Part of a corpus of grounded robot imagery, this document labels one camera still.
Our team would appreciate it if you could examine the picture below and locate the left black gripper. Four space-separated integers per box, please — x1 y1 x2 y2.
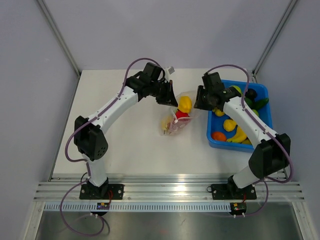
149 79 178 107

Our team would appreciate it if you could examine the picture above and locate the yellow bell pepper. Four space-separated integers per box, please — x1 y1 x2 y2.
177 96 192 114

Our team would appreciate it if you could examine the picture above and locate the red apple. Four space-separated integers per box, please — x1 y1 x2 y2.
175 110 190 121

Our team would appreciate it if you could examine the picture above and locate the clear zip top bag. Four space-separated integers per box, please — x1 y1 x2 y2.
159 90 200 136

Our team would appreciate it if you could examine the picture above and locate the pale yellow pear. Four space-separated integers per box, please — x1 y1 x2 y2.
160 115 173 135

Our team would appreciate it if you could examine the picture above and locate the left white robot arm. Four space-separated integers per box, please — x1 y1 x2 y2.
73 62 178 200

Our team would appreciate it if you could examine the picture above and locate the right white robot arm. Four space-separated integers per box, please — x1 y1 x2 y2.
194 72 291 200

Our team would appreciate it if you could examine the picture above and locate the small yellow banana bunch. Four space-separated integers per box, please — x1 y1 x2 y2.
212 108 225 117

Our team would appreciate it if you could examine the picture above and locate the blue plastic bin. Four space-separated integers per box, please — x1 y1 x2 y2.
206 83 273 153

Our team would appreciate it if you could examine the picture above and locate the orange persimmon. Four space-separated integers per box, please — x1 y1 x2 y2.
210 131 227 142

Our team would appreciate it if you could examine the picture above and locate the green apple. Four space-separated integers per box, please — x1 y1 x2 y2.
231 85 242 96

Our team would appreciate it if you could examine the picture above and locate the dark green avocado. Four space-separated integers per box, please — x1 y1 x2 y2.
244 97 254 108

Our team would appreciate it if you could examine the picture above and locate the dark purple mangosteen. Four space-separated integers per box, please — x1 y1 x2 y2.
245 88 258 101

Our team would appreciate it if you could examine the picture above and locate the yellow banana bunch front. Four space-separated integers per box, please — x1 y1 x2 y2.
226 126 248 144

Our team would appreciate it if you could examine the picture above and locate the green cucumber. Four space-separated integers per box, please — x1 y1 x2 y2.
252 97 269 111

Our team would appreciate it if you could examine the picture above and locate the right small circuit board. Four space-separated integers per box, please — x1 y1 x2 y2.
230 202 247 215

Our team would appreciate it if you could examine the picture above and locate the small circuit board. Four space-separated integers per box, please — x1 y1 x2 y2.
230 202 247 215
96 202 110 210

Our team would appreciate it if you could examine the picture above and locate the left small circuit board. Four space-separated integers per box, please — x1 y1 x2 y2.
96 202 110 210

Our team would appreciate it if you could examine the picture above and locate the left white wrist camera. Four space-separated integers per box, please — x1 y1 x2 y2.
164 66 175 82

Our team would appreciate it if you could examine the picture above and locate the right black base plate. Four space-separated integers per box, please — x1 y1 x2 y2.
206 183 257 201

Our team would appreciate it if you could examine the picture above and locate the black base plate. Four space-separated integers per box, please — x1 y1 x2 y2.
79 184 124 200
206 183 257 201

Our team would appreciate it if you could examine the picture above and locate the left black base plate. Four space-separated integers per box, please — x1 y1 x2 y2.
79 184 124 200

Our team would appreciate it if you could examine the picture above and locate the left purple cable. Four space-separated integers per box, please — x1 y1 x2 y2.
59 57 164 237

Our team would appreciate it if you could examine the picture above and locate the right aluminium frame post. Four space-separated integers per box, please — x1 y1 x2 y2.
252 0 300 78

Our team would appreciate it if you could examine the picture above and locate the aluminium frame post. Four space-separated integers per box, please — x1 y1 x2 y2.
252 0 300 78
34 0 82 80

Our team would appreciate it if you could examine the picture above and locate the aluminium rail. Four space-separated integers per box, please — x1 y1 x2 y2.
34 174 305 203

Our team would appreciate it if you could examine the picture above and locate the white slotted cable duct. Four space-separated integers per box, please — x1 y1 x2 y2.
44 201 231 213

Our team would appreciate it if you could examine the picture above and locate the left aluminium frame post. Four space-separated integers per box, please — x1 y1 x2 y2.
34 0 82 80

